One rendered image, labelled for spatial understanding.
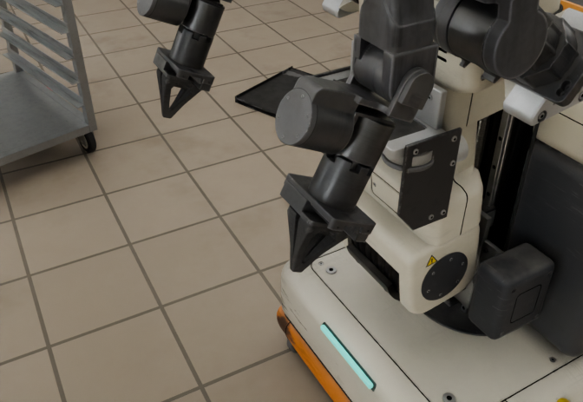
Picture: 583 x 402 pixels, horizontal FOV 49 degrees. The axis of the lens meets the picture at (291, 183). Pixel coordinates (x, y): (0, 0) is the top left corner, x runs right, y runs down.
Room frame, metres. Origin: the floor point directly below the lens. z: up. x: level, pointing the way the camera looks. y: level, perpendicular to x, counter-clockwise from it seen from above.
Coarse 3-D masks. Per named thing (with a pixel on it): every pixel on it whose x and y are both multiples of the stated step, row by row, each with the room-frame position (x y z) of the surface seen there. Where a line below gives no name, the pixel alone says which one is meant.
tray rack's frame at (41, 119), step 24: (0, 0) 2.44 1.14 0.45; (24, 72) 2.43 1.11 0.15; (0, 96) 2.21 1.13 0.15; (24, 96) 2.21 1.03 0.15; (48, 96) 2.21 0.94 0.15; (0, 120) 2.03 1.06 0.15; (24, 120) 2.03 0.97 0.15; (48, 120) 2.03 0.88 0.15; (72, 120) 2.03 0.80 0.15; (0, 144) 1.86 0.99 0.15; (24, 144) 1.86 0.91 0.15; (48, 144) 1.88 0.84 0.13
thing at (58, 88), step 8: (8, 48) 2.44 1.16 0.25; (8, 56) 2.41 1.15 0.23; (16, 56) 2.39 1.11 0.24; (16, 64) 2.33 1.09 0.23; (24, 64) 2.33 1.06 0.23; (32, 64) 2.28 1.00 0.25; (32, 72) 2.26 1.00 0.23; (40, 72) 2.23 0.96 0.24; (40, 80) 2.19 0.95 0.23; (48, 80) 2.19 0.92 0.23; (56, 80) 2.13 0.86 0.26; (56, 88) 2.12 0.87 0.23; (64, 88) 2.09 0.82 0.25; (64, 96) 2.05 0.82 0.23; (72, 96) 2.05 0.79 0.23; (80, 96) 2.00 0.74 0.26; (72, 104) 2.00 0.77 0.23; (80, 104) 1.99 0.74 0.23
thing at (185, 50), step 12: (180, 24) 0.96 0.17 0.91; (180, 36) 0.94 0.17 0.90; (192, 36) 0.93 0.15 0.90; (204, 36) 0.94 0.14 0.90; (180, 48) 0.93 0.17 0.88; (192, 48) 0.93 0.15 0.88; (204, 48) 0.94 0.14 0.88; (168, 60) 0.93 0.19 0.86; (180, 60) 0.93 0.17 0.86; (192, 60) 0.93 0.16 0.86; (204, 60) 0.94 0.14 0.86; (180, 72) 0.89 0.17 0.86; (192, 72) 0.90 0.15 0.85; (204, 72) 0.93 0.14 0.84
